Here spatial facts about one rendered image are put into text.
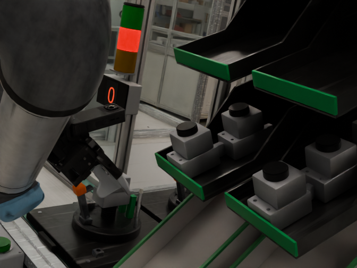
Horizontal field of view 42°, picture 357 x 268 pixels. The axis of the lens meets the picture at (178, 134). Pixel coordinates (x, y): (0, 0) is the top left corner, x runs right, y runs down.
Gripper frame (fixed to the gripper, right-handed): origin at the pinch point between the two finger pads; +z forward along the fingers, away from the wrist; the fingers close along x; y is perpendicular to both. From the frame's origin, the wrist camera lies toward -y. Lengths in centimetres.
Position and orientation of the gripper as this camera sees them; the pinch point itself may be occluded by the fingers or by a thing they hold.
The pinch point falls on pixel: (116, 179)
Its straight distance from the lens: 94.8
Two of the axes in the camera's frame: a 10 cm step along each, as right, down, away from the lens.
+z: 4.0, 6.5, 6.5
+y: -6.6, 6.9, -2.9
